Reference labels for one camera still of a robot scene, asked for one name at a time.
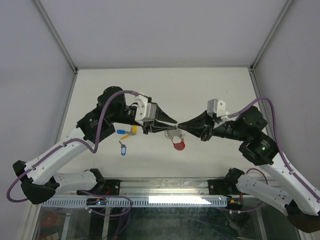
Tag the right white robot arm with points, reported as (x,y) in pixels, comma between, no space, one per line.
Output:
(297,198)

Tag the blue tag key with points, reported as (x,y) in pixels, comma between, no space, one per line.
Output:
(123,148)
(121,132)

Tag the yellow tag key upper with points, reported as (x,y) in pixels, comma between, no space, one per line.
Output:
(133,131)

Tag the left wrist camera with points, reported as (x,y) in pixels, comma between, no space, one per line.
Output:
(146,110)

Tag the yellow tag key flat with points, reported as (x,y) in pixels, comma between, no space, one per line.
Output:
(124,137)

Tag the left aluminium frame post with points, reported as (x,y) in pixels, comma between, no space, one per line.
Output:
(38,5)

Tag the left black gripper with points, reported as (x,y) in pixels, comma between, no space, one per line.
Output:
(159,122)

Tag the blue tag key lower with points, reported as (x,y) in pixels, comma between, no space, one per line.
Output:
(123,148)

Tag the red handled metal keyring holder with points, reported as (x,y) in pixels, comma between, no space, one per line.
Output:
(176,137)

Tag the aluminium front rail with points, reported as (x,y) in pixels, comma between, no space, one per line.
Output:
(130,187)

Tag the aluminium frame post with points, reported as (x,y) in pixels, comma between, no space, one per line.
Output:
(272,33)
(38,5)

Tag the right aluminium frame post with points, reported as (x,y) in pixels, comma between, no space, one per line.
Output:
(272,33)

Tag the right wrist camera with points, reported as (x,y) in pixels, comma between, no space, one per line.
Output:
(217,110)

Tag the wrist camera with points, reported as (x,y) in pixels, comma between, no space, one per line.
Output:
(217,110)
(146,110)

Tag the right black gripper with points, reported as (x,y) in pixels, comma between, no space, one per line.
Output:
(196,125)

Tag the blue tag key upper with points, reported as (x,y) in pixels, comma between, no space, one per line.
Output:
(121,132)

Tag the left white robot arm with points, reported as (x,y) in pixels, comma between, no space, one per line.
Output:
(40,178)

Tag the slotted cable duct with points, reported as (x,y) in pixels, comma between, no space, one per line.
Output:
(161,201)

